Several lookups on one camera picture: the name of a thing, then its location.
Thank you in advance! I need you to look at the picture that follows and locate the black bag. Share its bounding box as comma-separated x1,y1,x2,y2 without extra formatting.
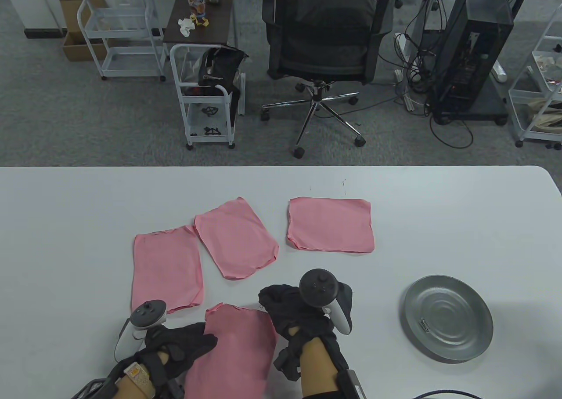
198,46,249,116

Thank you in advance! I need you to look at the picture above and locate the mixed small items pile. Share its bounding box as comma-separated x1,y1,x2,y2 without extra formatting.
532,52,562,87

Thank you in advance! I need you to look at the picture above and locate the beige cloth bag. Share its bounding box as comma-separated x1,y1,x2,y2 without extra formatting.
528,99,562,132

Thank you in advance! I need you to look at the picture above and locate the brown cardboard box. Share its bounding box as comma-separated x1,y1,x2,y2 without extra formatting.
54,0,110,62

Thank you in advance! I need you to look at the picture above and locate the tan wrist strap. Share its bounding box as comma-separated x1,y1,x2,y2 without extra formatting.
124,363,155,392

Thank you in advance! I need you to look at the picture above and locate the pink cloth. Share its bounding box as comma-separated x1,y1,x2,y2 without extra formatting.
287,197,375,254
131,225,205,315
194,197,280,281
184,302,278,399

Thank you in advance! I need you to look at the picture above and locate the black computer tower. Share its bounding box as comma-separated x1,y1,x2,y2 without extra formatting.
428,0,515,119

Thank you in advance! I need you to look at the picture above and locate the person's right forearm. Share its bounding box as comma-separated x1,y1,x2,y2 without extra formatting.
300,337,342,399

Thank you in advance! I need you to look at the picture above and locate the person's left hand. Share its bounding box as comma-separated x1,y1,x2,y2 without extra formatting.
144,323,218,379

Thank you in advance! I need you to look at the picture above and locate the black mesh office chair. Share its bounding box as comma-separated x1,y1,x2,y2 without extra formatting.
260,0,398,159

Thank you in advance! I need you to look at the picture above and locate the dark brown side table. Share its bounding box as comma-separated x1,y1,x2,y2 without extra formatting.
162,0,238,49

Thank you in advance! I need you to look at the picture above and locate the white power strip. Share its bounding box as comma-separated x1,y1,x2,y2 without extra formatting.
393,67,418,112

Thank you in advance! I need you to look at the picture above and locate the white rolling cart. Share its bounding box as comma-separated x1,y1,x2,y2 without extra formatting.
508,4,562,150
169,43,246,150
76,0,168,82

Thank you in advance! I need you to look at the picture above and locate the grey and white hand controller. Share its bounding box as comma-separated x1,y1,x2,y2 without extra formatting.
114,300,168,361
299,269,353,335

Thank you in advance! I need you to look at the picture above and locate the person's left forearm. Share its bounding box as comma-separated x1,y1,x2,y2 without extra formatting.
115,368,158,399

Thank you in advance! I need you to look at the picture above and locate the person's right hand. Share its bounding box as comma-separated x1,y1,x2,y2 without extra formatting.
258,284,349,372

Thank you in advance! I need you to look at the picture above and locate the black rolling platform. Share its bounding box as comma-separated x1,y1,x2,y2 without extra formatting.
432,80,511,126

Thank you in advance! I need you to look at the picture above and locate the round grey metal plate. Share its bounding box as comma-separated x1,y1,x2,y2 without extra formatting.
402,275,494,364

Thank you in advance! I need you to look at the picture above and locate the tangle of black cables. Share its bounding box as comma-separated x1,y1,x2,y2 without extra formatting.
392,0,476,149

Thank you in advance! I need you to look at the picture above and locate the black glove cable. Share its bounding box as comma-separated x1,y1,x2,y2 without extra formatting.
412,388,484,399

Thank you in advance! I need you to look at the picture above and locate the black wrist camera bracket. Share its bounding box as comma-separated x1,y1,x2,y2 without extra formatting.
155,366,186,399
273,326,304,382

